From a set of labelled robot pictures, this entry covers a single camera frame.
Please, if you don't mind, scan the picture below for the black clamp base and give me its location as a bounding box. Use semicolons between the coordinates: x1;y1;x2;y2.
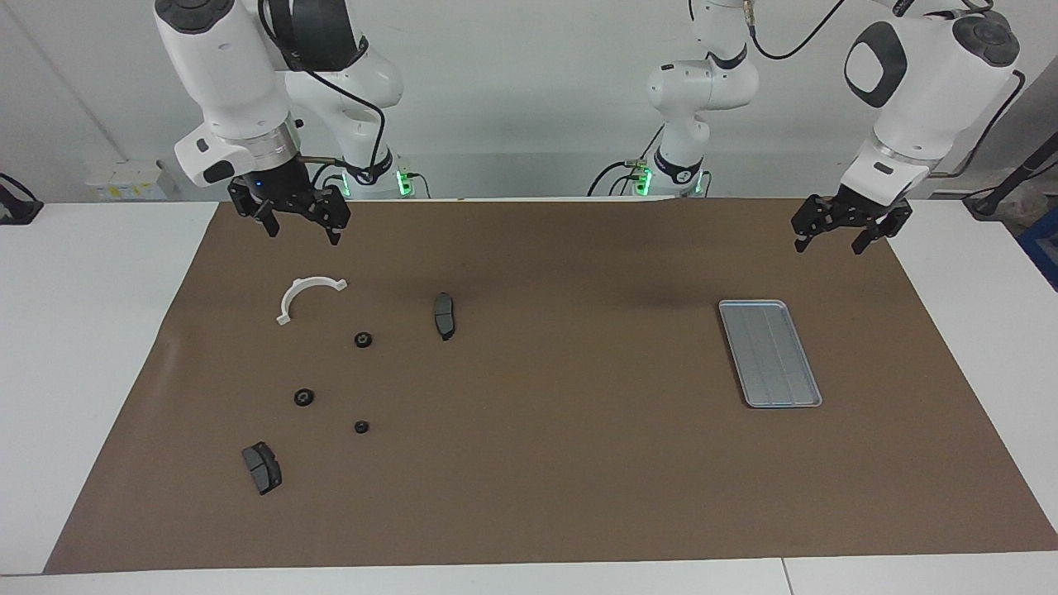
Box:
0;172;44;226

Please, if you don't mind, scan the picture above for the brown table mat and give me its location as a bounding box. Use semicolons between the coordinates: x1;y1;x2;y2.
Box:
43;197;1058;575

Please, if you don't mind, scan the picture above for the white wall socket box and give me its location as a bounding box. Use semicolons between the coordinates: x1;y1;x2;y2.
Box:
84;159;170;201

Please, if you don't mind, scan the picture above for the silver metal tray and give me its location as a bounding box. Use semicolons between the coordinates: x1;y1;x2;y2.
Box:
717;299;824;409

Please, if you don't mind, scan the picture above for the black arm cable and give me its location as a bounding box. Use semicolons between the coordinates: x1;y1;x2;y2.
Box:
744;0;1027;179
258;0;389;179

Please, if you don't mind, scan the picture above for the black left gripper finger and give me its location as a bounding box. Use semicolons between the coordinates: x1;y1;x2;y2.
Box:
852;202;914;255
792;197;837;252

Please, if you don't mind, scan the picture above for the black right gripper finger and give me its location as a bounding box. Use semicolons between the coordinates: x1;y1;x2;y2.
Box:
307;188;352;246
228;182;280;239

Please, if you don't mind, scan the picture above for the white curved plastic bracket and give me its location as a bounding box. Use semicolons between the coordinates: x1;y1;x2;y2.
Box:
275;277;349;326

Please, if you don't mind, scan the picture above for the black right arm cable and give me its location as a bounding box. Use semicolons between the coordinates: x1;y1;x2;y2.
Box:
258;0;389;179

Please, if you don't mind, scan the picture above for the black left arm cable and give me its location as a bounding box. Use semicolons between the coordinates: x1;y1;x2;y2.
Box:
744;0;1027;179

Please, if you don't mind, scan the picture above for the black stand pole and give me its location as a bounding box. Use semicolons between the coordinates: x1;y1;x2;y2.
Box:
963;132;1058;217

